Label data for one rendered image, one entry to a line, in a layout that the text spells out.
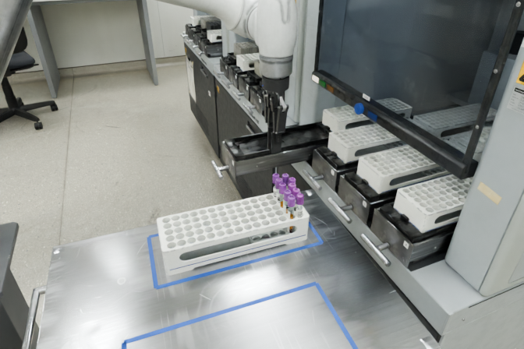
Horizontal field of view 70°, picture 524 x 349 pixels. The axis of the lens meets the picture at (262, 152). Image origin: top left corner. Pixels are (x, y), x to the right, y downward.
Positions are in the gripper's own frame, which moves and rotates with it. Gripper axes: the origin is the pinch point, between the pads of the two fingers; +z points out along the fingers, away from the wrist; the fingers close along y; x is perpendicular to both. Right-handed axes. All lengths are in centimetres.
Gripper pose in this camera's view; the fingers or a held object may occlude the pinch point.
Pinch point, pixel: (274, 139)
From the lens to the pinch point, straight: 111.9
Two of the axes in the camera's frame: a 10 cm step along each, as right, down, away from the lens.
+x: -9.3, 1.9, -3.2
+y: -3.7, -4.7, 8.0
